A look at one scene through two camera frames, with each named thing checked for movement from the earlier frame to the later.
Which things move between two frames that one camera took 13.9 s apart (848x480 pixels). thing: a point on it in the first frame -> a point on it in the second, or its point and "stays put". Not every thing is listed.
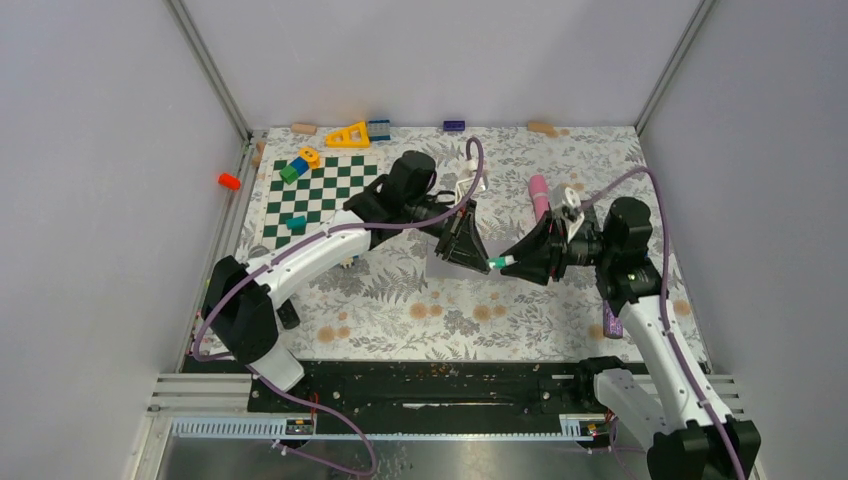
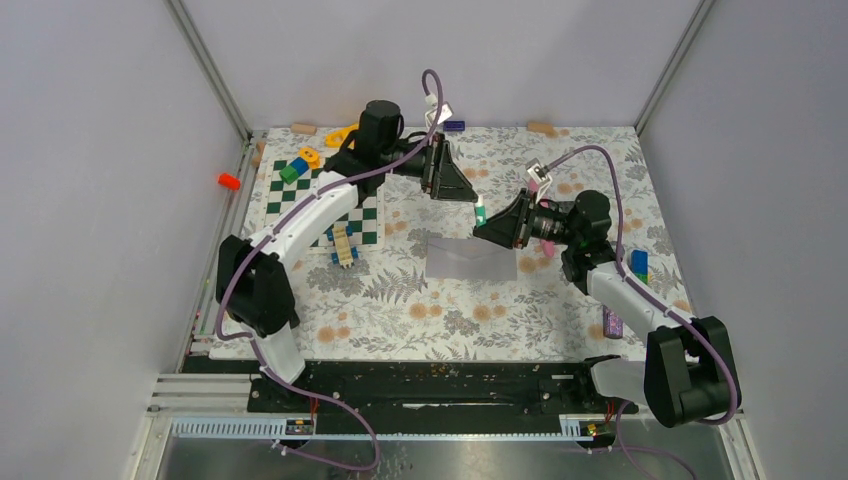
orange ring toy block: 311,156 stays put
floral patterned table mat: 488,243 stays put
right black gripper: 541,254 -> 503,227
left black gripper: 460,240 -> 441,177
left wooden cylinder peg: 301,128 stays put
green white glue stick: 501,262 -> 480,212
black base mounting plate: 449,395 stays put
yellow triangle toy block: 355,136 stays put
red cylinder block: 228,180 stays put
